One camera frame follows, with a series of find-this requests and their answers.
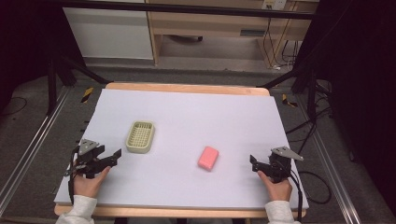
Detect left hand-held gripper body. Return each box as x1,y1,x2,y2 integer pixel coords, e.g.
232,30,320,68
64,138,110,180

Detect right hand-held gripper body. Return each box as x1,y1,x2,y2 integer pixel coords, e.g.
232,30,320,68
258,146,304,184

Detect person's right hand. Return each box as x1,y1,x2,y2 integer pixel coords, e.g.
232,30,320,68
256,170,293,203

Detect person's left hand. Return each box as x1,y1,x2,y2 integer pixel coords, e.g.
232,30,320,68
72,166,112,200

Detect beige slotted soap dish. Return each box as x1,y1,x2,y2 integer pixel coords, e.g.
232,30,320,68
124,119,156,155

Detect pink soap bar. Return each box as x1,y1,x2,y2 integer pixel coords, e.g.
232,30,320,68
197,146,220,173

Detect yellow black floor tape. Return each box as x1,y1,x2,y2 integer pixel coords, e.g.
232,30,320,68
80,86,94,105
281,93,299,109

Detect white foam mat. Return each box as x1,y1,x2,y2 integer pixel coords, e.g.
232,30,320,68
52,88,310,211

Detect black metal stand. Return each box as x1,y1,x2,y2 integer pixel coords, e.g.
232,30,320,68
46,54,111,117
256,60,319,120

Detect wooden table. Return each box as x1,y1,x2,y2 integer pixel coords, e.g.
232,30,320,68
53,81,308,219

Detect black curtain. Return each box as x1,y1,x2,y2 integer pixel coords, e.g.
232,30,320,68
293,0,396,218
0,0,87,115

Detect white cabinet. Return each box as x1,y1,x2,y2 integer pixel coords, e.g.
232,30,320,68
62,7,154,61

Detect light wooden desk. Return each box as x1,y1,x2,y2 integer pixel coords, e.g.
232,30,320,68
145,0,320,69

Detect white power strip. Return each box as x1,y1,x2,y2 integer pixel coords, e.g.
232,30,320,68
262,0,287,11

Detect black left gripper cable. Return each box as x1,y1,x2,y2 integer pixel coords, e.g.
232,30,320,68
66,146,80,205

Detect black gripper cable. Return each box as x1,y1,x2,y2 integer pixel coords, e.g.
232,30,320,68
281,160,305,223
66,146,80,205

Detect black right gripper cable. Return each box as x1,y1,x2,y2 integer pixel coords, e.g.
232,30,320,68
281,160,305,223

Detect black looped floor cable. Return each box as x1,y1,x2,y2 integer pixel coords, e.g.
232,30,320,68
298,170,332,206

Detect black floor cable bundle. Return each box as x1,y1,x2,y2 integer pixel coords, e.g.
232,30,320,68
285,79,334,157

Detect metal floor rail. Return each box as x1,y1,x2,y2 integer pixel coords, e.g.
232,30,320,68
0,86,72,217
294,92,363,224

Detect thin black floor cable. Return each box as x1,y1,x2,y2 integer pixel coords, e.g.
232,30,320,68
0,95,29,119

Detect cables hanging under desk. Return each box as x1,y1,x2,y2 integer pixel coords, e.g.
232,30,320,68
262,17,302,71

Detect black horizontal frame bar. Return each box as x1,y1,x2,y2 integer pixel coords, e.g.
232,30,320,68
59,0,316,21

